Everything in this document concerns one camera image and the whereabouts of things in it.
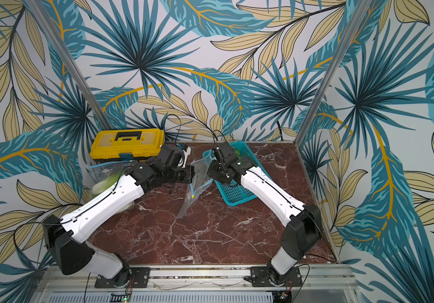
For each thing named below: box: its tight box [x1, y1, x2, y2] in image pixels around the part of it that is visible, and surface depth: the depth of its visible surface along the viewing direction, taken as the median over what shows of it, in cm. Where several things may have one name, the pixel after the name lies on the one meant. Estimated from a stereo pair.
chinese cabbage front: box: [91, 171, 121, 196], surface depth 92 cm
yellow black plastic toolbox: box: [89, 128, 165, 163], surface depth 97 cm
